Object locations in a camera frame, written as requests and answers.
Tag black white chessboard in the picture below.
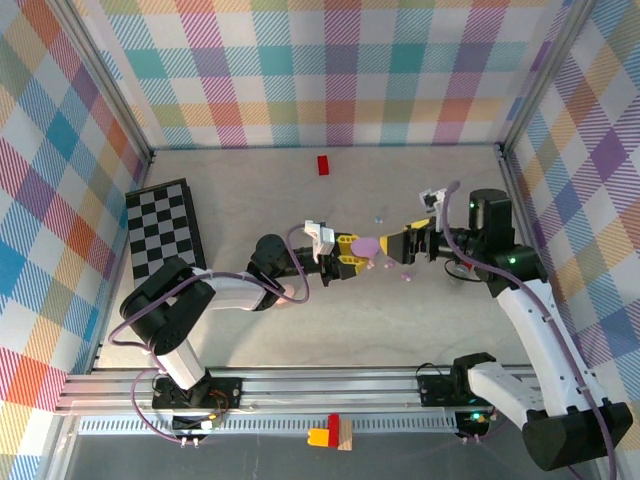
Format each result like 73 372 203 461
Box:
123 178 209 290

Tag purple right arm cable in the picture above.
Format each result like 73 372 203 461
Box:
435 180 619 480

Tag black controller board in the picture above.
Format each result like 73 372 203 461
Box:
453 408 496 445
171 413 225 447

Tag aluminium side rail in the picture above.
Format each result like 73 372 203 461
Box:
497 143 566 311
88 149 157 376

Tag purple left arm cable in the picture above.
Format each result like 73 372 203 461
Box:
107 224 314 446

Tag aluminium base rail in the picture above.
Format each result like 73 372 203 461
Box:
53 363 544 417

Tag purple earbud charging case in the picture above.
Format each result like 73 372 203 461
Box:
349 235 381 260

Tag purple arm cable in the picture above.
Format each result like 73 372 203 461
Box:
435 180 619 480
107 224 314 446

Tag aluminium frame post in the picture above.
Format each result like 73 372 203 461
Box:
47 0 157 169
498 0 600 151

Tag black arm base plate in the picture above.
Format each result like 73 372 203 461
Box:
416 363 466 407
151 375 244 412

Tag white slotted cable duct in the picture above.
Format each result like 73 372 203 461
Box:
77 417 461 435

